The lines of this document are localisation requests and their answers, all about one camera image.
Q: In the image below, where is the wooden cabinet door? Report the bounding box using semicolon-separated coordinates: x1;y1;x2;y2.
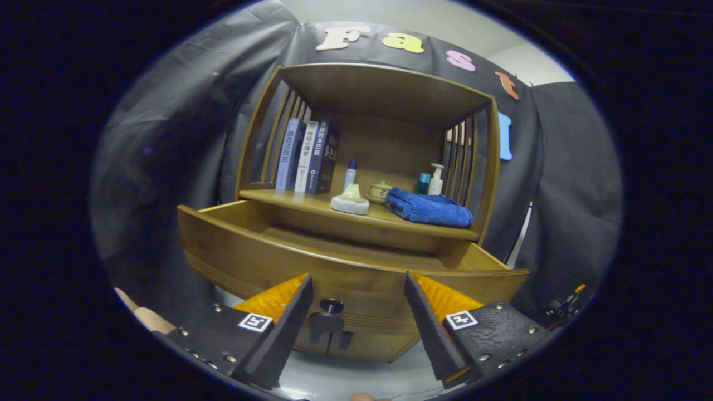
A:
330;331;422;363
291;329;335;355

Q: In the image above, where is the orange and black tool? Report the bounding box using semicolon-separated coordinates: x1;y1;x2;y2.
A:
549;284;587;329

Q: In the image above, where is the light blue book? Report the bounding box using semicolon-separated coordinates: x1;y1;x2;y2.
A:
275;118;307;192

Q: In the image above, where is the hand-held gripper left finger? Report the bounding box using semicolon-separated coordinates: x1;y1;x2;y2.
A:
166;273;315;390

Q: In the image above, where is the wooden cabinet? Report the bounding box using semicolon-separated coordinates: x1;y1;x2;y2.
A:
177;62;530;363

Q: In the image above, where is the beige lidded teacup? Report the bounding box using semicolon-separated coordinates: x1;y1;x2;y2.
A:
365;180;393;204

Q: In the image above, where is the blue towel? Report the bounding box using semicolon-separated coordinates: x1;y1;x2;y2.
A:
387;188;474;228

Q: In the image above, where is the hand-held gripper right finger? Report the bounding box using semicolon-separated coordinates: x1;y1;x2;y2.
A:
403;271;558;390

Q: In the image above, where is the green scrub brush white pad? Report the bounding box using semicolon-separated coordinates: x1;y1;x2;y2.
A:
330;184;370;216

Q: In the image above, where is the wooden countertop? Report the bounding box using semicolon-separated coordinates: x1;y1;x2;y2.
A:
240;188;481;241

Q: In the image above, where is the white book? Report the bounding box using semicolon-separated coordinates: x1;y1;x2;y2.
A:
294;121;320;193

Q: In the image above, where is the wooden drawer with black knob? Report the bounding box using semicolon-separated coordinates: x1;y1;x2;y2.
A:
177;199;530;338

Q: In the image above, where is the dark navy book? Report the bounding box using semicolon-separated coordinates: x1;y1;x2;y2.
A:
304;117;340;195

